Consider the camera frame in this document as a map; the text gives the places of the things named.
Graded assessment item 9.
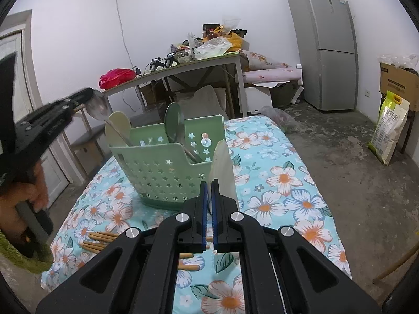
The yellow green rice bag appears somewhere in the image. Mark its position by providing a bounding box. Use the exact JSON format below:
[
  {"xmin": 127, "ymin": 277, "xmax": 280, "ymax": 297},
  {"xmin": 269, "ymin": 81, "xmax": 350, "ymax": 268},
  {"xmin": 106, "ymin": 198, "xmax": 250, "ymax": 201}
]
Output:
[{"xmin": 368, "ymin": 90, "xmax": 410, "ymax": 165}]

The floral blue tablecloth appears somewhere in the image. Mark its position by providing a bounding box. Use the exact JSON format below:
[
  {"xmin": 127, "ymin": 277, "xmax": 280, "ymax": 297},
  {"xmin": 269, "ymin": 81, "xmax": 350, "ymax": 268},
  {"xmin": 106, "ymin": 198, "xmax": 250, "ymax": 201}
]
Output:
[{"xmin": 40, "ymin": 116, "xmax": 350, "ymax": 313}]

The wooden chair black seat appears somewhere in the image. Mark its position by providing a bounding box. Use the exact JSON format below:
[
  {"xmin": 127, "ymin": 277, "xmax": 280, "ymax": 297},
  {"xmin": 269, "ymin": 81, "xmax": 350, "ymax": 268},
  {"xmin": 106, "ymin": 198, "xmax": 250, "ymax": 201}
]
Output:
[{"xmin": 70, "ymin": 106, "xmax": 106, "ymax": 177}]

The metal spoon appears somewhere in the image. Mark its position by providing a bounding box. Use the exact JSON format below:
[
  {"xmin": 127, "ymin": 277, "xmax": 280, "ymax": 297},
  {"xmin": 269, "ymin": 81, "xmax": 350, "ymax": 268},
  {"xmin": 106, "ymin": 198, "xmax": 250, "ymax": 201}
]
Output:
[{"xmin": 85, "ymin": 88, "xmax": 132, "ymax": 146}]

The person's left hand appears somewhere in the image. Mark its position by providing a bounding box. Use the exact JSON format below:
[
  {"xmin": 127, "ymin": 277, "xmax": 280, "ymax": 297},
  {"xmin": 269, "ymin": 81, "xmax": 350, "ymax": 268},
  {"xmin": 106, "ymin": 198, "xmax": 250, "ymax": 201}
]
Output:
[{"xmin": 1, "ymin": 161, "xmax": 48, "ymax": 241}]

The plastic bag on floor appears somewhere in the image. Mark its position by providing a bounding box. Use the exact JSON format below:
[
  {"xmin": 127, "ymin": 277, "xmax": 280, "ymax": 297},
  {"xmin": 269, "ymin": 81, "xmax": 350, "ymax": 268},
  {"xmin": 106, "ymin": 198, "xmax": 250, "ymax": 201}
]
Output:
[{"xmin": 260, "ymin": 106, "xmax": 298, "ymax": 133}]

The wooden chopstick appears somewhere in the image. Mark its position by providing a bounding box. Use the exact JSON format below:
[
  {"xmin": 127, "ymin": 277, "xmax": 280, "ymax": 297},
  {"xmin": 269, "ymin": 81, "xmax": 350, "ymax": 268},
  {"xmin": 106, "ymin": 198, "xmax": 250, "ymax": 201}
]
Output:
[
  {"xmin": 82, "ymin": 242, "xmax": 107, "ymax": 251},
  {"xmin": 179, "ymin": 253, "xmax": 194, "ymax": 259},
  {"xmin": 178, "ymin": 264, "xmax": 200, "ymax": 271},
  {"xmin": 88, "ymin": 233, "xmax": 118, "ymax": 243},
  {"xmin": 80, "ymin": 244, "xmax": 100, "ymax": 254}
]

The silver refrigerator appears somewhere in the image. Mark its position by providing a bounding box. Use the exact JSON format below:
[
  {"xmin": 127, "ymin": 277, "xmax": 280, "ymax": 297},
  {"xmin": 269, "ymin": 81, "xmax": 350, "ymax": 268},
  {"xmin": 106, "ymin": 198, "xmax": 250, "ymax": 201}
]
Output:
[{"xmin": 288, "ymin": 0, "xmax": 358, "ymax": 111}]

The green plastic utensil basket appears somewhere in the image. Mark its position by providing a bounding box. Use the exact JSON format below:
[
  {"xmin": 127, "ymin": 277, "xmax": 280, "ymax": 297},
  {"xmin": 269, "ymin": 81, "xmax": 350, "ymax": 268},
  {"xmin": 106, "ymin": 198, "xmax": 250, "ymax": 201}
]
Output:
[{"xmin": 110, "ymin": 115, "xmax": 225, "ymax": 210}]

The cardboard box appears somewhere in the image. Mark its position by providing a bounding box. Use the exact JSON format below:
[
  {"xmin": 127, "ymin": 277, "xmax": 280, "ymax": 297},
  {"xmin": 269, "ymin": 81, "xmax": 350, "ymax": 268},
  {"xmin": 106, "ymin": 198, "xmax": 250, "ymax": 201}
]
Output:
[{"xmin": 380, "ymin": 63, "xmax": 419, "ymax": 112}]

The cream ceramic spoon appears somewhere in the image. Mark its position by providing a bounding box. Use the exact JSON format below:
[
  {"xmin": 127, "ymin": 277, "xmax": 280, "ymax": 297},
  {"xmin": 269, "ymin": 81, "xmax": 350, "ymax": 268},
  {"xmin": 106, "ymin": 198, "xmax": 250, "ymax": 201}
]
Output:
[{"xmin": 105, "ymin": 111, "xmax": 134, "ymax": 148}]

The clear plastic bag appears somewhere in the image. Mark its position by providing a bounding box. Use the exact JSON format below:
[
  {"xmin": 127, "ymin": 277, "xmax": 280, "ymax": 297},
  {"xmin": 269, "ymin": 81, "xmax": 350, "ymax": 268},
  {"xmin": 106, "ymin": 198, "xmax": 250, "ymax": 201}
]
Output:
[{"xmin": 194, "ymin": 36, "xmax": 233, "ymax": 60}]

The pink floral rolled bedding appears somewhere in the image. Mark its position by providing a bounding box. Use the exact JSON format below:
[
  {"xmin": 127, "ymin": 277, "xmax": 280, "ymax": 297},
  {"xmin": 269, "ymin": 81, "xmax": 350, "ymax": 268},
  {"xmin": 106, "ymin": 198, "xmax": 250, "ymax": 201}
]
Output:
[{"xmin": 241, "ymin": 50, "xmax": 302, "ymax": 84}]

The white ceramic spoon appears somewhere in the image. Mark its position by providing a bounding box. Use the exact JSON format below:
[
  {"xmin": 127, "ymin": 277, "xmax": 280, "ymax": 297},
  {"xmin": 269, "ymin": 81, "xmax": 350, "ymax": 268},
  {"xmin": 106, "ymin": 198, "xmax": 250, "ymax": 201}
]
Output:
[{"xmin": 207, "ymin": 140, "xmax": 238, "ymax": 203}]

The green ceramic spoon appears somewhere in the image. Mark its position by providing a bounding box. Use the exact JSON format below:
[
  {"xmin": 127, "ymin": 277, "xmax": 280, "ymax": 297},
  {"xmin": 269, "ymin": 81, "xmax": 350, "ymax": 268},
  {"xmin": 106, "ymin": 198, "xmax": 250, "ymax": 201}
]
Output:
[{"xmin": 164, "ymin": 102, "xmax": 203, "ymax": 163}]

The red plastic bag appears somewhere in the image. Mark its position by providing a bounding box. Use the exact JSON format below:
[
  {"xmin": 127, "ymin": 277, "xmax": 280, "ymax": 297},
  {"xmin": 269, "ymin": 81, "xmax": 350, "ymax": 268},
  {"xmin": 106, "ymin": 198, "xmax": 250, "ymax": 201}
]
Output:
[{"xmin": 99, "ymin": 68, "xmax": 136, "ymax": 90}]

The green sleeve forearm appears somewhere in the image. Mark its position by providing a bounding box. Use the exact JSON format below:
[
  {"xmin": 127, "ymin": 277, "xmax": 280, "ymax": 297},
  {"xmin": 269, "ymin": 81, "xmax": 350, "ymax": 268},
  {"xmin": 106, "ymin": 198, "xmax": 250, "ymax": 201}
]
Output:
[{"xmin": 1, "ymin": 228, "xmax": 54, "ymax": 274}]

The white wooden table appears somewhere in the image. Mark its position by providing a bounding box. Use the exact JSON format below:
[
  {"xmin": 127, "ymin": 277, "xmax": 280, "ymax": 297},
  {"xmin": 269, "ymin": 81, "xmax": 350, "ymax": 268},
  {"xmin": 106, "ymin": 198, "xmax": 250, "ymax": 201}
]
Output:
[{"xmin": 102, "ymin": 52, "xmax": 249, "ymax": 117}]

